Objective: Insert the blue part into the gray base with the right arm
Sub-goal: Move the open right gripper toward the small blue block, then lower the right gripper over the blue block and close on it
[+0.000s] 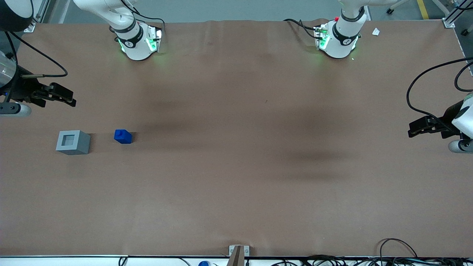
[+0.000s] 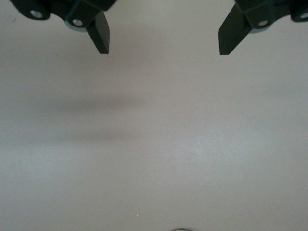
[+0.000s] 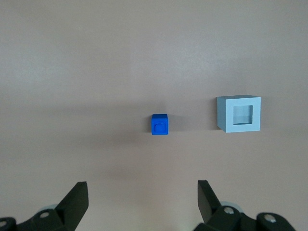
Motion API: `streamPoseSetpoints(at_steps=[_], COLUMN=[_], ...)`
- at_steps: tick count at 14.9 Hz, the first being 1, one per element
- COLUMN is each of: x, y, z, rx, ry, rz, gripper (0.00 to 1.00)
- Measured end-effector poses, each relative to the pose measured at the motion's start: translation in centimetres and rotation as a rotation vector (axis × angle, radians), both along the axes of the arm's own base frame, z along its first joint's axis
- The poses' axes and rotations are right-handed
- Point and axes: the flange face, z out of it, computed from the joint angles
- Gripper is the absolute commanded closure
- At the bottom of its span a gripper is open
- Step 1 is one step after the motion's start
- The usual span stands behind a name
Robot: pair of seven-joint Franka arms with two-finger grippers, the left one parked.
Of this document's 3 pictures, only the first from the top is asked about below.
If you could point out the small black clamp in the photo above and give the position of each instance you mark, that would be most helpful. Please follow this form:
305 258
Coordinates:
465 32

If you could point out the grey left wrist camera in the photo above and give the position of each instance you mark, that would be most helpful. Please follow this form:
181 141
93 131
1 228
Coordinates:
460 146

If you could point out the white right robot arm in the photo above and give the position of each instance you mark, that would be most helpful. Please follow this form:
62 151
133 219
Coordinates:
137 45

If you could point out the small white paper tag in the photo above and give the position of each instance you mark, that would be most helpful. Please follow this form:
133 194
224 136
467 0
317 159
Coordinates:
375 31

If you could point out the aluminium frame profile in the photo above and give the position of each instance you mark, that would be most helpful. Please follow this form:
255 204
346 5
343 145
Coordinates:
449 23
38 14

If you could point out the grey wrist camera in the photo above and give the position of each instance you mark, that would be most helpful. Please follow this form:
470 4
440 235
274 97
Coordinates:
460 146
14 109

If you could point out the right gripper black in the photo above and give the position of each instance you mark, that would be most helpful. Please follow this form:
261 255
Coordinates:
23 91

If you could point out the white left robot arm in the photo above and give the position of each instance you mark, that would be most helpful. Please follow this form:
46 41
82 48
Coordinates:
342 41

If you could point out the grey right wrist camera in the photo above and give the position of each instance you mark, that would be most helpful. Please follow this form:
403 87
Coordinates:
14 109

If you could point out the gray square base block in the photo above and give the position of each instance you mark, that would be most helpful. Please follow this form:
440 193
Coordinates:
79 146

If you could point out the brown table cover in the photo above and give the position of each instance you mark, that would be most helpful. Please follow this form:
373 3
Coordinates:
236 166

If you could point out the brown camera post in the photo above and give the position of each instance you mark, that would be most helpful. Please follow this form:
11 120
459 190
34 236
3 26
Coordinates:
236 258

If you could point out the metal mounting bracket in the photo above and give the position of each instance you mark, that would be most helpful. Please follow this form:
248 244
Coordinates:
231 249

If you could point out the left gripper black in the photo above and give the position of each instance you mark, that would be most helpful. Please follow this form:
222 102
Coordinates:
445 122

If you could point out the blue plastic part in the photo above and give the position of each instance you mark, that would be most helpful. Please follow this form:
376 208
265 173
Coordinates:
123 137

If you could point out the blue round cap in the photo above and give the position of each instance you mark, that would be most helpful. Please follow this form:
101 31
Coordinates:
204 263

